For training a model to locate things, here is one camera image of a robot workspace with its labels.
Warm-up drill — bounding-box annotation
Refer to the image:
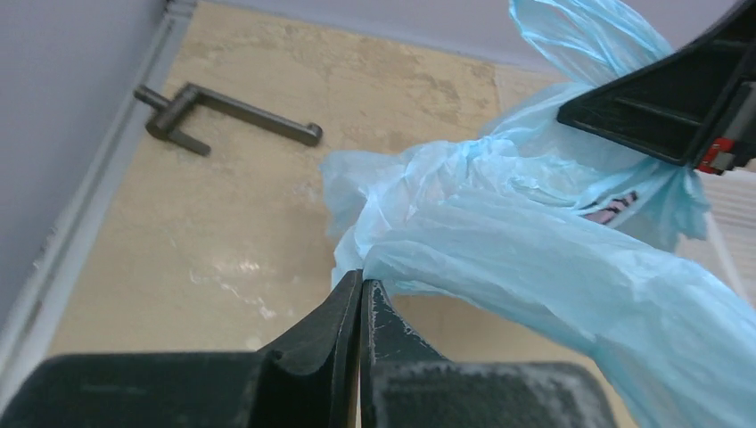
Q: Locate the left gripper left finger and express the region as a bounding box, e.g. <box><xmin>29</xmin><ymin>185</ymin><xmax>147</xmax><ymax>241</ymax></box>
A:
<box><xmin>257</xmin><ymin>270</ymin><xmax>363</xmax><ymax>427</ymax></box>

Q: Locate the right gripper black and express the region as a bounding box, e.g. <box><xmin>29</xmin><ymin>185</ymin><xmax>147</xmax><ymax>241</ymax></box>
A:
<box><xmin>557</xmin><ymin>1</ymin><xmax>755</xmax><ymax>175</ymax></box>

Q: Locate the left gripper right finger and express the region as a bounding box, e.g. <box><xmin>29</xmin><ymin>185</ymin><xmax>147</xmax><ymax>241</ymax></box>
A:
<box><xmin>360</xmin><ymin>280</ymin><xmax>445</xmax><ymax>427</ymax></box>

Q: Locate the light blue plastic bag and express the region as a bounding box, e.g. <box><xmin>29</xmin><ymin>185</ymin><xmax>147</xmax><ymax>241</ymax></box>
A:
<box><xmin>320</xmin><ymin>1</ymin><xmax>755</xmax><ymax>427</ymax></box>

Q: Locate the white plastic basket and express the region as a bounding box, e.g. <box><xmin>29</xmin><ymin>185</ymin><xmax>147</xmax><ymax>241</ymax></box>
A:
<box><xmin>677</xmin><ymin>169</ymin><xmax>755</xmax><ymax>304</ymax></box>

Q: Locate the aluminium table frame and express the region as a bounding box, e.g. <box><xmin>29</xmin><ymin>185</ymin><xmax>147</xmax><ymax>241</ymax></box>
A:
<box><xmin>1</xmin><ymin>1</ymin><xmax>198</xmax><ymax>399</ymax></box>

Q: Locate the dark metal clamp handle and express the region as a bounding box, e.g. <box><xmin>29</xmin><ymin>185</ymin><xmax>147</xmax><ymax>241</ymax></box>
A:
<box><xmin>133</xmin><ymin>82</ymin><xmax>325</xmax><ymax>159</ymax></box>

